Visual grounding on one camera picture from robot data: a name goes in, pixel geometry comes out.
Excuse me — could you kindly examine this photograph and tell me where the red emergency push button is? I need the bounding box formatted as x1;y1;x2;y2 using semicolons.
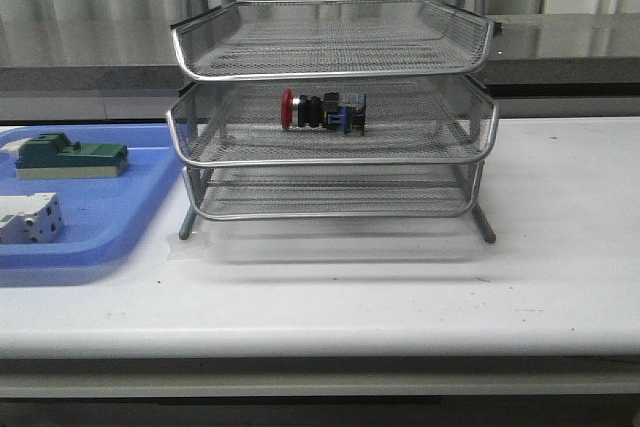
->
280;88;367;135

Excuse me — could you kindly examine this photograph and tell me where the mesh tray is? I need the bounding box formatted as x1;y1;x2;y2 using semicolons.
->
167;76;499;168
171;0;495;82
183;163;483;221

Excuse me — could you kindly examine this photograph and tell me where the blue plastic tray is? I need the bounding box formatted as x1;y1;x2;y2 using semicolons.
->
1;124;181;269

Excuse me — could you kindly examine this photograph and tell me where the green terminal block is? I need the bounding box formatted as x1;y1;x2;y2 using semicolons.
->
1;132;129;180

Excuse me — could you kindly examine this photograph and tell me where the white circuit breaker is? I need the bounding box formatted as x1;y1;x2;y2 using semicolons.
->
1;192;64;244

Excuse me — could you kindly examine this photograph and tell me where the grey stone counter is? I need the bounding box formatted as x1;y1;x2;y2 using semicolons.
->
1;14;639;124

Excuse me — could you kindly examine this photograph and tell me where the grey metal rack frame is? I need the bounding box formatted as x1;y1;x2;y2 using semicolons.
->
167;0;499;243

